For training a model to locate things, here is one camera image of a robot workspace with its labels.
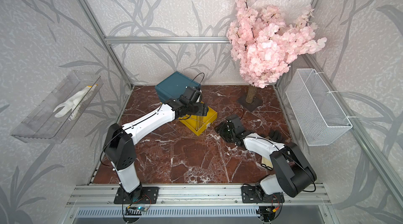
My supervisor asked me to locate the yellow pull-out drawer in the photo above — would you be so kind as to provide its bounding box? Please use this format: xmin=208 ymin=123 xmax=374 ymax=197
xmin=179 ymin=107 xmax=218 ymax=136

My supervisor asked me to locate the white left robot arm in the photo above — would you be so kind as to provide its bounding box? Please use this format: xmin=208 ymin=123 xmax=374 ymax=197
xmin=104 ymin=99 xmax=209 ymax=194

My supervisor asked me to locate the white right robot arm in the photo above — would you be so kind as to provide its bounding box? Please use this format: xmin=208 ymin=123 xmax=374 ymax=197
xmin=214 ymin=114 xmax=317 ymax=203

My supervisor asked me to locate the teal drawer cabinet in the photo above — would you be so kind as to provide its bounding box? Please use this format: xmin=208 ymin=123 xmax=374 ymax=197
xmin=155 ymin=71 xmax=200 ymax=103

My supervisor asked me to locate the black glove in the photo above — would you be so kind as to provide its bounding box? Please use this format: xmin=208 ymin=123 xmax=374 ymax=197
xmin=269 ymin=130 xmax=285 ymax=144

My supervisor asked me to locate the pink artificial blossom tree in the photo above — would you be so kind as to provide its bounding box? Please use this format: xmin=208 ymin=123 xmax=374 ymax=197
xmin=226 ymin=0 xmax=327 ymax=113

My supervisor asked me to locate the white work glove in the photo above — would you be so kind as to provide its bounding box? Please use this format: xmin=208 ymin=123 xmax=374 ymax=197
xmin=53 ymin=84 xmax=98 ymax=121

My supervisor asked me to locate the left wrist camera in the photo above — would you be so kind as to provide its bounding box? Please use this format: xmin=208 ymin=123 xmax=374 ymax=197
xmin=179 ymin=86 xmax=202 ymax=104

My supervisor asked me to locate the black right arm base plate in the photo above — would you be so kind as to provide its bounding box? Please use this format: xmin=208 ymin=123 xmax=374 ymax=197
xmin=241 ymin=184 xmax=284 ymax=204

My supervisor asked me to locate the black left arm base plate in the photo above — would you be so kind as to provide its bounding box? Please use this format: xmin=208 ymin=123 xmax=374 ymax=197
xmin=113 ymin=185 xmax=159 ymax=205

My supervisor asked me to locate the white wire mesh basket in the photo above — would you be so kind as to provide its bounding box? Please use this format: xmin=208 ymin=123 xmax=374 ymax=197
xmin=285 ymin=69 xmax=353 ymax=146

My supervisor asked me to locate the clear plastic wall tray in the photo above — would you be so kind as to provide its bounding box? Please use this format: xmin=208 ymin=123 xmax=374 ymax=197
xmin=10 ymin=71 xmax=103 ymax=144

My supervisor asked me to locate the aluminium front rail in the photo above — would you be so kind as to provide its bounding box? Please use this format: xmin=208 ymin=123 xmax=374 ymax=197
xmin=66 ymin=183 xmax=332 ymax=207

